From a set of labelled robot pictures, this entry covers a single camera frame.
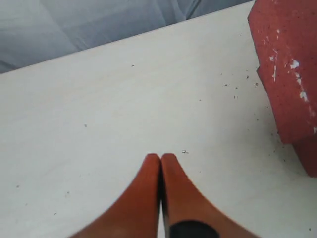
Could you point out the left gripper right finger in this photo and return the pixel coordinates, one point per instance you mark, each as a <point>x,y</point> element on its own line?
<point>187,213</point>

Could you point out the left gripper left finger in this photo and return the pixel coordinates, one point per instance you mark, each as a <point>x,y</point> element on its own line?
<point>135,214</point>

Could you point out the red brick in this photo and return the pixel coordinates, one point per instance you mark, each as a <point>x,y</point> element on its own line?
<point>284,33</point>

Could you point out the white backdrop cloth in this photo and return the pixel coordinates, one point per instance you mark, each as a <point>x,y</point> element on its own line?
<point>33,31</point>

